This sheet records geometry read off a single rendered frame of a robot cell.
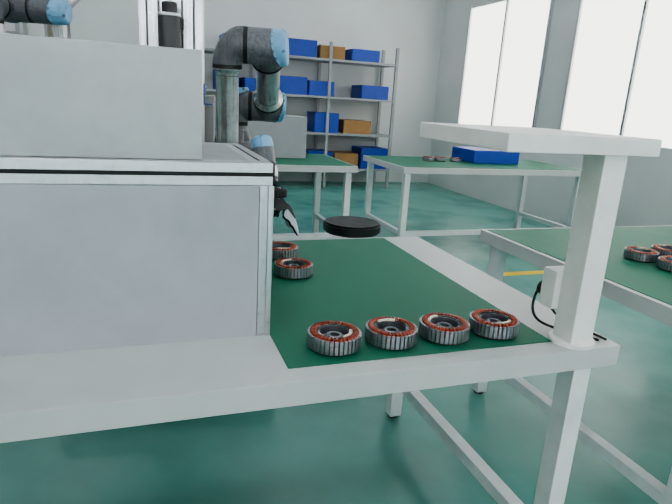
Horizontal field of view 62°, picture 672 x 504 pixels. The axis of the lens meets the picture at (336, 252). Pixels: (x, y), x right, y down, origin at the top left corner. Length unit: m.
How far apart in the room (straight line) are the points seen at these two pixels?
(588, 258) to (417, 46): 8.09
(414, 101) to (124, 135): 8.25
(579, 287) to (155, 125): 0.93
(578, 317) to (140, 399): 0.91
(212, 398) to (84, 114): 0.55
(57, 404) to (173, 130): 0.52
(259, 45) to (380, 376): 1.18
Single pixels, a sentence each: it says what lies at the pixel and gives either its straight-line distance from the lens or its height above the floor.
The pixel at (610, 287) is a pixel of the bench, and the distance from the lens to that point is 1.92.
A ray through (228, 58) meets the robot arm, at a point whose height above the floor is 1.35.
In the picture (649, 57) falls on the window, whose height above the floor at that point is 1.80.
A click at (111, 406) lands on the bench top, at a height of 0.74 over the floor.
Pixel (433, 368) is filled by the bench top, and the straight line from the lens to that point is 1.14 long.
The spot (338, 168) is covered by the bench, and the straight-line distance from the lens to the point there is 4.35.
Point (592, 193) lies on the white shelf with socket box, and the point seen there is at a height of 1.09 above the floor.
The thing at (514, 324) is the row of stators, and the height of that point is 0.78.
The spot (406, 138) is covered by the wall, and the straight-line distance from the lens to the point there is 9.18.
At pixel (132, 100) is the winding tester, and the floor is 1.22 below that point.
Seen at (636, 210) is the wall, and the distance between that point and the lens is 6.11.
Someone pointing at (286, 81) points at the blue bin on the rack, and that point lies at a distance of 7.90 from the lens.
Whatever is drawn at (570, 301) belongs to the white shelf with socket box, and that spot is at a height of 0.85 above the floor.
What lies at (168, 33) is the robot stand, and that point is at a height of 1.45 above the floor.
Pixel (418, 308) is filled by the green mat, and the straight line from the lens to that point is 1.42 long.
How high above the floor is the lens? 1.24
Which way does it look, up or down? 15 degrees down
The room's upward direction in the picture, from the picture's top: 4 degrees clockwise
